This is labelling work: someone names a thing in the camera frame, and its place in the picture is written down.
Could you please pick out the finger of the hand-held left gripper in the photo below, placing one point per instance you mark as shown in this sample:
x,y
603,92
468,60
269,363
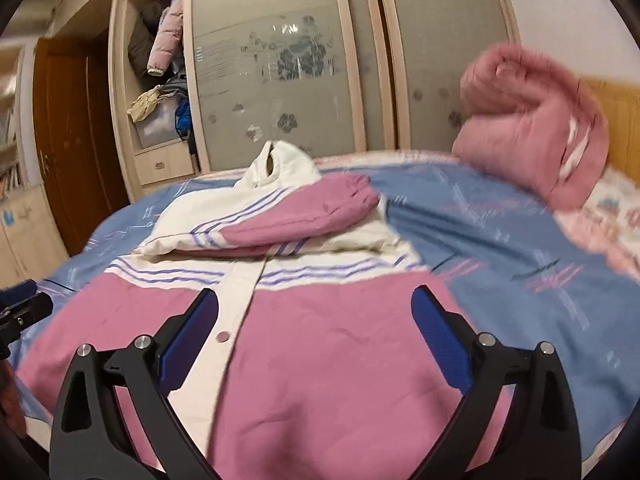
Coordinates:
x,y
17,292
27,312

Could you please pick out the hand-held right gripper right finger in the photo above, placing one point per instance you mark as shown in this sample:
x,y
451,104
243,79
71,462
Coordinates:
x,y
442,342

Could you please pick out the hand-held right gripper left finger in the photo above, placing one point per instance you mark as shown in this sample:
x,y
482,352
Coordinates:
x,y
187,342

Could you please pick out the pink and white jacket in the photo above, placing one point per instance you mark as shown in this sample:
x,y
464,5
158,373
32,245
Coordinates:
x,y
310,360

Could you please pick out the grey folded clothes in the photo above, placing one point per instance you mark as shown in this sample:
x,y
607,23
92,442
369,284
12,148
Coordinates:
x,y
174,87

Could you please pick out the person's left hand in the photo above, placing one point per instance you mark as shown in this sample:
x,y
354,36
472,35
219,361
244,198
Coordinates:
x,y
10,400

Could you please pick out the beige low cabinet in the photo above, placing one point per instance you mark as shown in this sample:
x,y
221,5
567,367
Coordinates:
x,y
30,235

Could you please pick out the blue sticker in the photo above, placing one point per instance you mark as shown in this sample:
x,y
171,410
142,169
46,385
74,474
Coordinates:
x,y
8,217

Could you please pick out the blue striped bed sheet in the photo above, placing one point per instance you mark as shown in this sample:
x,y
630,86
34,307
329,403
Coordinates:
x,y
500,250

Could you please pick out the row of books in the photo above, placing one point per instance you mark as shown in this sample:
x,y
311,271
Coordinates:
x,y
10,170

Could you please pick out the brown wooden door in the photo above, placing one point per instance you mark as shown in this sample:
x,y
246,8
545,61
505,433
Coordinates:
x,y
75,160

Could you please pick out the beige wardrobe drawer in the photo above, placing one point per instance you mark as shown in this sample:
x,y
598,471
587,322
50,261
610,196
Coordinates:
x,y
165,165

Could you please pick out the beige bookshelf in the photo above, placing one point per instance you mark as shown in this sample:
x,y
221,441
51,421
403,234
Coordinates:
x,y
10,110

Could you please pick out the translucent storage box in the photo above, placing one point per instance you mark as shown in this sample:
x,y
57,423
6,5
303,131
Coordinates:
x,y
157,127

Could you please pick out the blue clothing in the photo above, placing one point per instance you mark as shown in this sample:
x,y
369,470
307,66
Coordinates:
x,y
183,116

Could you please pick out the yellowish crumpled cloth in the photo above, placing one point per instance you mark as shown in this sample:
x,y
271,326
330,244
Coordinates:
x,y
145,104

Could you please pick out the rolled pink quilt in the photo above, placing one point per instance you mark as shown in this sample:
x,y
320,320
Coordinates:
x,y
530,130

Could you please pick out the dark hanging jacket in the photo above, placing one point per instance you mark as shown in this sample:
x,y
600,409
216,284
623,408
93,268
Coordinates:
x,y
141,45

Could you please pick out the beige wardrobe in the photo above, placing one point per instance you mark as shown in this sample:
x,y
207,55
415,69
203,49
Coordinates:
x,y
369,60

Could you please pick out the frosted door with small flowers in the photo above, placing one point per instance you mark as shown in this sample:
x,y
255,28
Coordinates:
x,y
440,50

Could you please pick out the frosted door with large flowers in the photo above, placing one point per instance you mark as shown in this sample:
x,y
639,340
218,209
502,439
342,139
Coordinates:
x,y
275,60

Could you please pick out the pink hanging puffer jacket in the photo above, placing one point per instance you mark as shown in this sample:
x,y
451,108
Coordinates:
x,y
167,35

